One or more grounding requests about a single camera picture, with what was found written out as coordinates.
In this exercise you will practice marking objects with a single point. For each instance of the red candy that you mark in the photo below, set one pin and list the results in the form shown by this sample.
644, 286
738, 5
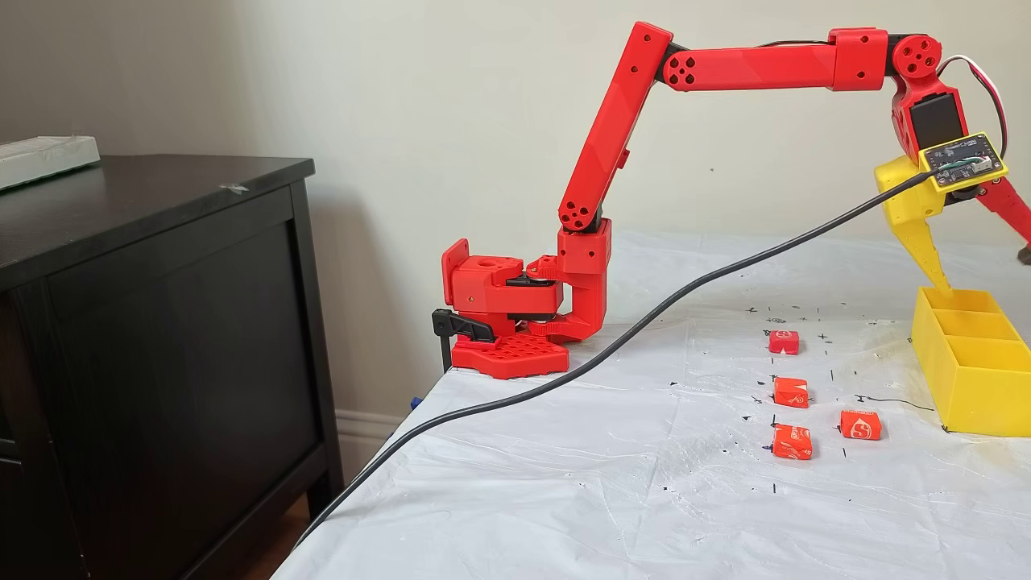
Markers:
791, 392
860, 424
783, 342
792, 442

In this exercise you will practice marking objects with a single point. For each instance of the yellow three-compartment box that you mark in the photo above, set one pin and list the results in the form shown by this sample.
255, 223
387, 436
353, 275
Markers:
983, 395

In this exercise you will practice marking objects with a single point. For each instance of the white plastic table cover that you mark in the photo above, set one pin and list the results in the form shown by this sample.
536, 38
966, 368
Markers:
604, 499

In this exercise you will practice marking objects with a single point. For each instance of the black table clamp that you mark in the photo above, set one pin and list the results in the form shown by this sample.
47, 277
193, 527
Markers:
459, 324

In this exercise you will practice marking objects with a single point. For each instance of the black wooden cabinet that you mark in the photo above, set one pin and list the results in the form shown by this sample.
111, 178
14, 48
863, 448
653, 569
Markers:
161, 362

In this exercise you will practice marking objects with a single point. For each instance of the white foam tray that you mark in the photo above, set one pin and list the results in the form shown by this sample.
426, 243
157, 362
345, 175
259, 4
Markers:
44, 159

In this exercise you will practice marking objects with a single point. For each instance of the camera board in yellow mount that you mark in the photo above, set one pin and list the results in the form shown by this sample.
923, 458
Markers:
962, 161

